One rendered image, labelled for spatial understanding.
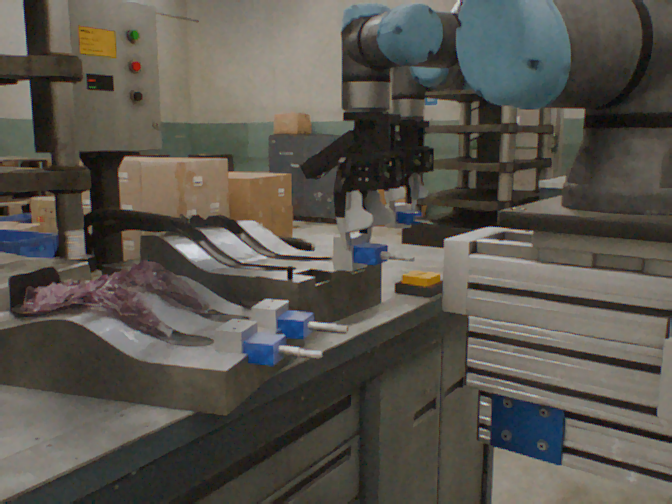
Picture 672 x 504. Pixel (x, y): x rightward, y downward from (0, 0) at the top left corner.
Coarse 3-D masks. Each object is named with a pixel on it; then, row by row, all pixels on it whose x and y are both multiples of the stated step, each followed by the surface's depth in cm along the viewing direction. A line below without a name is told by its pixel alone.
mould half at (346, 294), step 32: (256, 224) 137; (160, 256) 119; (192, 256) 116; (256, 256) 124; (320, 256) 124; (224, 288) 110; (256, 288) 106; (288, 288) 102; (320, 288) 106; (352, 288) 114; (320, 320) 107
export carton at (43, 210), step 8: (32, 200) 598; (40, 200) 593; (48, 200) 588; (32, 208) 600; (40, 208) 593; (48, 208) 588; (32, 216) 602; (40, 216) 594; (48, 216) 588; (40, 224) 595; (48, 224) 589; (56, 224) 584; (48, 232) 591; (56, 232) 586
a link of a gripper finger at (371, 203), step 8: (360, 192) 104; (368, 192) 104; (376, 192) 103; (368, 200) 104; (376, 200) 104; (368, 208) 105; (376, 208) 104; (384, 208) 103; (376, 216) 105; (384, 216) 104; (392, 216) 103; (376, 224) 105; (360, 232) 106; (368, 232) 105; (368, 240) 106
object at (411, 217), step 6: (396, 204) 150; (402, 204) 150; (408, 204) 150; (396, 210) 148; (402, 210) 149; (408, 210) 149; (396, 216) 148; (402, 216) 147; (408, 216) 145; (414, 216) 146; (420, 216) 147; (396, 222) 148; (402, 222) 147; (408, 222) 145; (414, 222) 146; (420, 222) 147; (426, 222) 143; (432, 222) 142; (396, 228) 149
